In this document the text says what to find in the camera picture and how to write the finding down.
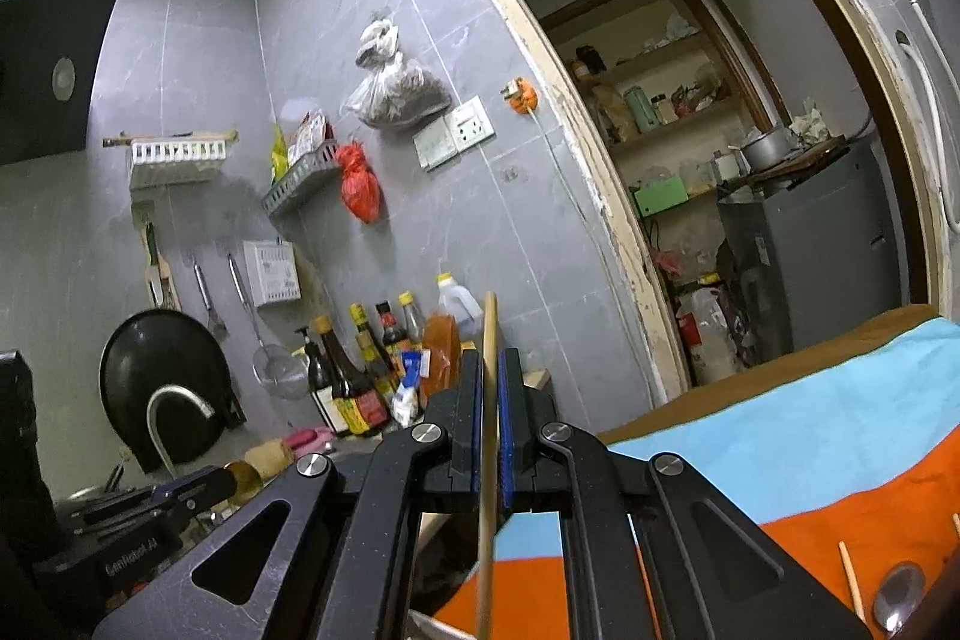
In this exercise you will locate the wooden door frame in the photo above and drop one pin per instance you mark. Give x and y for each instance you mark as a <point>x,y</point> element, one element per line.
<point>600,183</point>

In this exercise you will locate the black range hood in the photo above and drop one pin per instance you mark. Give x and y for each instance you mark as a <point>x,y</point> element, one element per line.
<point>45,85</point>

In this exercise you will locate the white wall box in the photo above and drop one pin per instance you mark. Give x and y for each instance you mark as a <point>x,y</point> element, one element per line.
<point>271,272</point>

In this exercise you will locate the metal mesh strainer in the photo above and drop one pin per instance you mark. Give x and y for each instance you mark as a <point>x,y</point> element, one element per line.
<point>277,366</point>

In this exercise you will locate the wooden pantry shelf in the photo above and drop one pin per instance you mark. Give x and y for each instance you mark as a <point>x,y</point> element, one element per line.
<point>660,63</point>

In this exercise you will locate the tan sponge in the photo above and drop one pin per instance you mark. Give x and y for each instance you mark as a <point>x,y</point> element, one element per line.
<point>268,456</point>

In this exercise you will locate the wooden hanging cutting board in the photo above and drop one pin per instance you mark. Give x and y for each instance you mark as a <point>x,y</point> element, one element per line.
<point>161,287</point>

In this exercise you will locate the large soy sauce bottle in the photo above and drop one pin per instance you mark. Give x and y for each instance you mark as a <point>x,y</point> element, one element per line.
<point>352,396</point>

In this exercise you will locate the metal spatula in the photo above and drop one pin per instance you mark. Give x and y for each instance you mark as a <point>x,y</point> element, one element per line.
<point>208,310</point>

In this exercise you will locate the black wok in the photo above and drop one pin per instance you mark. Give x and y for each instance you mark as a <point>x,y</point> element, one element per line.
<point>142,370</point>

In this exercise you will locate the orange food packet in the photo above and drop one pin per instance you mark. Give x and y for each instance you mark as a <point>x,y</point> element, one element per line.
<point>441,355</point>

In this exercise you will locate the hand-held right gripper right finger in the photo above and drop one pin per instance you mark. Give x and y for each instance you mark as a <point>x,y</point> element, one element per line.
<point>514,430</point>

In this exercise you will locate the clear yellow capped bottle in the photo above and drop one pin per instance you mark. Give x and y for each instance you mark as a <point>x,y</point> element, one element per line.
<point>411,314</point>

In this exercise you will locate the red and white packets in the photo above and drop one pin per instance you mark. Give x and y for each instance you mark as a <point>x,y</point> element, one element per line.
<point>311,134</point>

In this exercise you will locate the dark pump bottle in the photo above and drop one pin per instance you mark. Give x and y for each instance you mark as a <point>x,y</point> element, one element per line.
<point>319,377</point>

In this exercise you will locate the orange plug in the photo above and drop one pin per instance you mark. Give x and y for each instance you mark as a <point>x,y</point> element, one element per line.
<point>521,96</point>

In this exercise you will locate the grey refrigerator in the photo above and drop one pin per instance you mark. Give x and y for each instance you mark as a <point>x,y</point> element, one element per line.
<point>817,250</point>

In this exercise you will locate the large clear plastic bag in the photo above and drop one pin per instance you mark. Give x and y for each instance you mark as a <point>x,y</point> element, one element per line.
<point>397,93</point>

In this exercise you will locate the red plastic bag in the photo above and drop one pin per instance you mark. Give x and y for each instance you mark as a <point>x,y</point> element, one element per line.
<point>360,186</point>

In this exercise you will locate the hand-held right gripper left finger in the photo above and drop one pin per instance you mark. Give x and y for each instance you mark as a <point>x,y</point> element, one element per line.
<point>465,430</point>

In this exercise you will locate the metal spoon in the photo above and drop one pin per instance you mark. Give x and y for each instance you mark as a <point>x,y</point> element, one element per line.
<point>900,591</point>

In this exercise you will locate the blue and white packet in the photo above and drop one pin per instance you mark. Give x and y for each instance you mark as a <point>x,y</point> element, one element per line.
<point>409,392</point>

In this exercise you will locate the pink cloth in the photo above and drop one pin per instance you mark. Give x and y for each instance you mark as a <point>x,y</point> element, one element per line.
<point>311,440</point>

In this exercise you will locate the grey wall rack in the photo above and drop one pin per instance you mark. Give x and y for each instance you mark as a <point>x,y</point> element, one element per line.
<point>300,190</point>

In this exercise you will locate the red capped sauce bottle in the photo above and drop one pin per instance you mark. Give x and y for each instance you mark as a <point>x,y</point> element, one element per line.
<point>388,329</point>

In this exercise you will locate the yellow capped sauce bottle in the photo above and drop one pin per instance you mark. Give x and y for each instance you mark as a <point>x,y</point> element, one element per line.
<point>367,347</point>

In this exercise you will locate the metal pot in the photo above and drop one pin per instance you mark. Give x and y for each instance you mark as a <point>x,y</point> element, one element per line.
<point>766,149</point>

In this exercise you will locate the metal faucet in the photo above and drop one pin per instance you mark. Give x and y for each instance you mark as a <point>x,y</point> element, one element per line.
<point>159,419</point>

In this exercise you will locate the white wall socket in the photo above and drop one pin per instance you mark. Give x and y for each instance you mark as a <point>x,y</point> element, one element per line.
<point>471,123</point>

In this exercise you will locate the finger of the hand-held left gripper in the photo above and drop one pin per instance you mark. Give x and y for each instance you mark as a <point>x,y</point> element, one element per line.
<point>172,497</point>

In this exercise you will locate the white floor bag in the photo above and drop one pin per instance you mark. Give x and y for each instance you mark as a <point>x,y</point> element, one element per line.
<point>712,340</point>

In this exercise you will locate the light green flask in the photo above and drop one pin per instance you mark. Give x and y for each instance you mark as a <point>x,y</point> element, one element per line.
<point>643,110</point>

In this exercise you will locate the small clear plastic bag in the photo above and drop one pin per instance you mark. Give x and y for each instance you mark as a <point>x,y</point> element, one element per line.
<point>379,40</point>

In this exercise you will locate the wooden chopstick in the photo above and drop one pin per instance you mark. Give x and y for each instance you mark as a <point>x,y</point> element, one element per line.
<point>851,580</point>
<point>956,527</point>
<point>489,385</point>

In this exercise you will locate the orange and blue cloth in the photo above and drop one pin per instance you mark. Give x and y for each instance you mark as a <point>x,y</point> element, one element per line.
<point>750,430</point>

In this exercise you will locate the green box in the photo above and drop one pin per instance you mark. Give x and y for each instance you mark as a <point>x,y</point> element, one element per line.
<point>660,195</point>

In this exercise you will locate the yellow snack packet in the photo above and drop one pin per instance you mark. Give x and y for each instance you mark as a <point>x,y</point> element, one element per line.
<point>279,156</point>

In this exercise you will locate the white wall rack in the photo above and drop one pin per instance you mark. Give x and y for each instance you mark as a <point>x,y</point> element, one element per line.
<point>176,160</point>

